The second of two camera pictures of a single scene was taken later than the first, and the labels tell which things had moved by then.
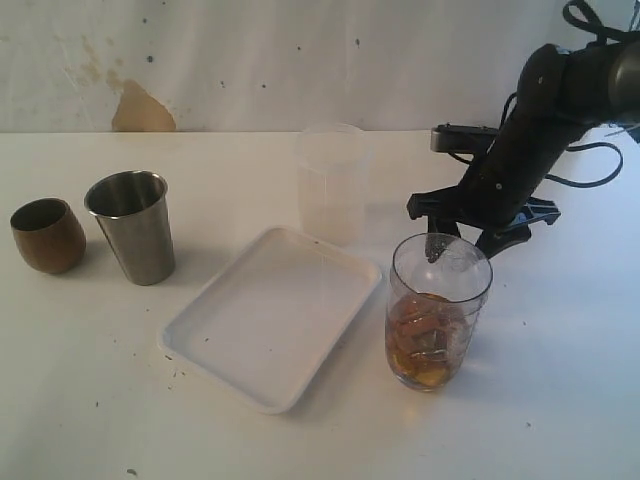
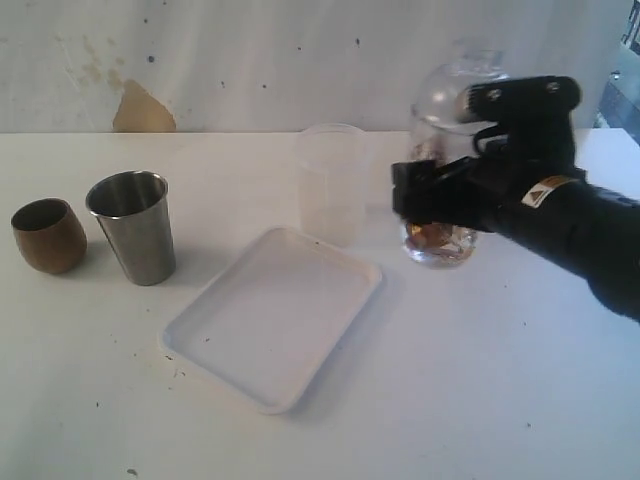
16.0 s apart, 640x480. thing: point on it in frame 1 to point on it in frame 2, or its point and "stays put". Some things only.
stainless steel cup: x=131 y=208 stays put
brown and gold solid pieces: x=426 y=337 to x=429 y=234
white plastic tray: x=268 y=326 stays put
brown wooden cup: x=47 y=235 stays put
